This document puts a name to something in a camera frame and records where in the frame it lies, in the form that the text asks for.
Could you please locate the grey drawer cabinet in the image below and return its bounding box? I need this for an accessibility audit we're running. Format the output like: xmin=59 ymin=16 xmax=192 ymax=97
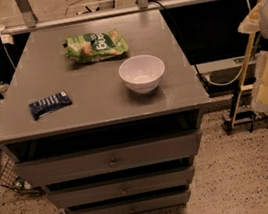
xmin=0 ymin=9 xmax=210 ymax=214

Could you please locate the top grey drawer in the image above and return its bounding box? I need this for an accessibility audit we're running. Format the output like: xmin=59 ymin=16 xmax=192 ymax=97
xmin=14 ymin=130 xmax=202 ymax=187

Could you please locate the middle grey drawer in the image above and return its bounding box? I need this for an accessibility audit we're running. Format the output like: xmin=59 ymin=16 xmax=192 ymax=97
xmin=48 ymin=166 xmax=195 ymax=208

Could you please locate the white cable right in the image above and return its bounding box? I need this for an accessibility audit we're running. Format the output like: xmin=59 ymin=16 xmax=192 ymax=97
xmin=191 ymin=0 xmax=264 ymax=90

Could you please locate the black cable on rail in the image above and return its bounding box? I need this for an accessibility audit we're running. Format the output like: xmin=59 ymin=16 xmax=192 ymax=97
xmin=147 ymin=0 xmax=210 ymax=97

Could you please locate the blueberry rxbar blue wrapper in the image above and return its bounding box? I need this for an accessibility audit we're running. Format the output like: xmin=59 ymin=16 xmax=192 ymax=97
xmin=29 ymin=91 xmax=73 ymax=121

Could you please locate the white bowl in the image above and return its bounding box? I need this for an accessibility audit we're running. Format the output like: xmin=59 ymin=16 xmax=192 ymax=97
xmin=118 ymin=54 xmax=165 ymax=94

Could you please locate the yellow wooden ladder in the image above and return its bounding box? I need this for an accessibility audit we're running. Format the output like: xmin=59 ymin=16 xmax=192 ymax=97
xmin=224 ymin=0 xmax=261 ymax=131

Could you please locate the wire mesh basket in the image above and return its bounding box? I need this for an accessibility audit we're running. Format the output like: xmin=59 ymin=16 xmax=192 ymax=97
xmin=0 ymin=159 xmax=44 ymax=196

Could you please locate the grey drawer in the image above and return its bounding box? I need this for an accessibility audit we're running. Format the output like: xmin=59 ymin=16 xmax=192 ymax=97
xmin=71 ymin=190 xmax=190 ymax=214
xmin=48 ymin=166 xmax=195 ymax=208
xmin=14 ymin=130 xmax=202 ymax=187

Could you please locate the bottom grey drawer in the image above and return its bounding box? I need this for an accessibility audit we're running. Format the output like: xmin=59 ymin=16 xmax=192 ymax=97
xmin=71 ymin=190 xmax=190 ymax=214

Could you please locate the green rice chip bag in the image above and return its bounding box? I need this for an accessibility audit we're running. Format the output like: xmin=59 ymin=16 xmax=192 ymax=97
xmin=62 ymin=29 xmax=129 ymax=64

